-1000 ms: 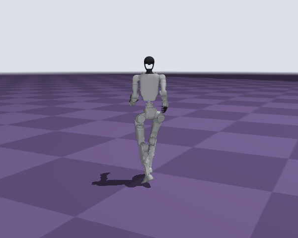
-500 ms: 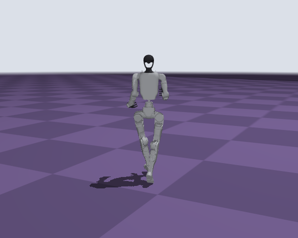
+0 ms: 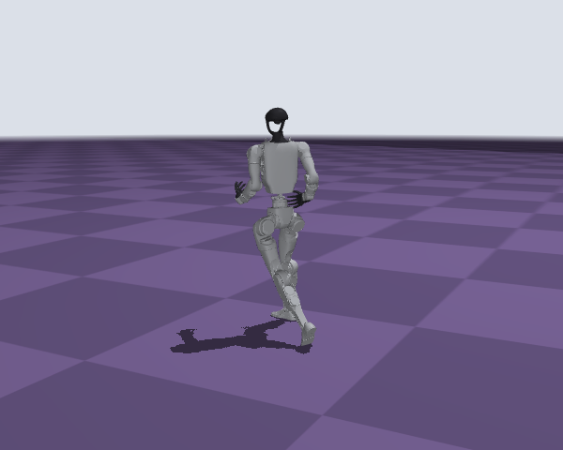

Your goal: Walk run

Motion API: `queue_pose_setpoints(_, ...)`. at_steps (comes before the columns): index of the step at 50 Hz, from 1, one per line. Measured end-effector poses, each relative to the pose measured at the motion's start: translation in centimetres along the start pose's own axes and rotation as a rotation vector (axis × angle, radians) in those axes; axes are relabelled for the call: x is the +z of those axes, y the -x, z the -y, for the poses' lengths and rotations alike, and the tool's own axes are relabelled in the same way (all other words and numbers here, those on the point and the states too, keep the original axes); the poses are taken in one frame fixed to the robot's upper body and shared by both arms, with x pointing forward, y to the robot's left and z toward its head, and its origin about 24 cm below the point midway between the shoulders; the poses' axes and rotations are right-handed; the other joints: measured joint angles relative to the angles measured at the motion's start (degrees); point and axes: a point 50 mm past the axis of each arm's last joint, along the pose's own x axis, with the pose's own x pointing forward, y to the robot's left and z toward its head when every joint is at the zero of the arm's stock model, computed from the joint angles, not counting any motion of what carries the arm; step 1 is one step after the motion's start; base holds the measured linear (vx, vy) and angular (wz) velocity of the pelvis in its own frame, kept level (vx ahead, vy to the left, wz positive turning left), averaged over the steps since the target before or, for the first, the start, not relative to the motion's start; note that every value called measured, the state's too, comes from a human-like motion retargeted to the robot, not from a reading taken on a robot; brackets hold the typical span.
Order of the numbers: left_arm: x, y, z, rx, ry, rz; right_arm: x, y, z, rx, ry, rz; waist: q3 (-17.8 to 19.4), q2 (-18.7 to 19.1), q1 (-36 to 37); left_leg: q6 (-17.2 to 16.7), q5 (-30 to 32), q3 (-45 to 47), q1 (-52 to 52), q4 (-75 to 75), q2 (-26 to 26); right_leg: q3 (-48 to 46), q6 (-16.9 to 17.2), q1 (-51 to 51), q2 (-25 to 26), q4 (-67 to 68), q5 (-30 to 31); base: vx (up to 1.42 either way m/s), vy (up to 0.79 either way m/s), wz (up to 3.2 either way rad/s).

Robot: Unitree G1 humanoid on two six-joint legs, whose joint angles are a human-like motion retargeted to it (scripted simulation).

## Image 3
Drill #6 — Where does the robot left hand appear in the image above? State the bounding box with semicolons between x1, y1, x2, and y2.
235;181;246;198

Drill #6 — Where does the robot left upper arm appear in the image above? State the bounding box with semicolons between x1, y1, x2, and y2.
247;144;264;191

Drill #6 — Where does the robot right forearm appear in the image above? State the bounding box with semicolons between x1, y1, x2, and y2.
302;174;319;202

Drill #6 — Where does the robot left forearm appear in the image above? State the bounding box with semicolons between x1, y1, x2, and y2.
236;180;256;204

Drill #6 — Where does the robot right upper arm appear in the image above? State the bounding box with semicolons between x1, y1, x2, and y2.
296;142;318;185

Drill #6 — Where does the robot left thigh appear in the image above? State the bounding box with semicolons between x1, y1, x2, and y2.
252;216;291;287

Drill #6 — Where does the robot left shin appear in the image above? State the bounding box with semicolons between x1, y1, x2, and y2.
273;274;307;331

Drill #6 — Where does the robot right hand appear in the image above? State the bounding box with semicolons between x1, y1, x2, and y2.
287;190;309;208

